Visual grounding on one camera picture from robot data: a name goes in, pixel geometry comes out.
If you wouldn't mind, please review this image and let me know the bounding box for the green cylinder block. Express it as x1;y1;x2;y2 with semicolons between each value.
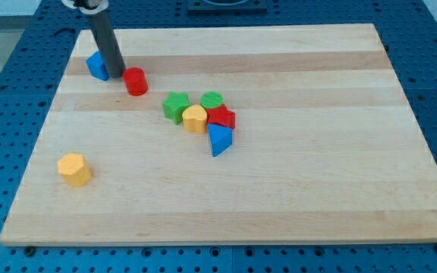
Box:
200;91;224;109

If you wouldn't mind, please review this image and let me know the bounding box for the wooden board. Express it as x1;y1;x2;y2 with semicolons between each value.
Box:
0;24;437;246

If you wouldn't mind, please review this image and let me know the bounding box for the yellow hexagon block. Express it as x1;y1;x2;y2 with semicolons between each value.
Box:
58;152;92;187

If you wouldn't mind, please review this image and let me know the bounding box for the blue triangle block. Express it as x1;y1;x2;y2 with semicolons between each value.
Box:
207;124;233;157

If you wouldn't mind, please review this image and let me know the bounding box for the yellow heart block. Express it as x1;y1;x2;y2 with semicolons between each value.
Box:
182;105;208;133

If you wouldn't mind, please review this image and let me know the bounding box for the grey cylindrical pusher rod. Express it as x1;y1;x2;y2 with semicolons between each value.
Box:
86;9;126;78

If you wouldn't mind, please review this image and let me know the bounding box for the red cylinder block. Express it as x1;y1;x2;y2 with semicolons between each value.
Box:
122;67;148;96

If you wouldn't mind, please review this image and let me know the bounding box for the blue cube block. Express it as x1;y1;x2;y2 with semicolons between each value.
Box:
86;51;110;81

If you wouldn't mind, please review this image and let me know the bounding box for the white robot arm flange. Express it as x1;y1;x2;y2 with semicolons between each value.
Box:
61;0;108;15

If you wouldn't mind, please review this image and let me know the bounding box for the red star block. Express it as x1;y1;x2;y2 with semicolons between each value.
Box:
206;104;236;129

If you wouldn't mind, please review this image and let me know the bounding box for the green star block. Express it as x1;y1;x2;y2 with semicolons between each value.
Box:
162;92;190;125

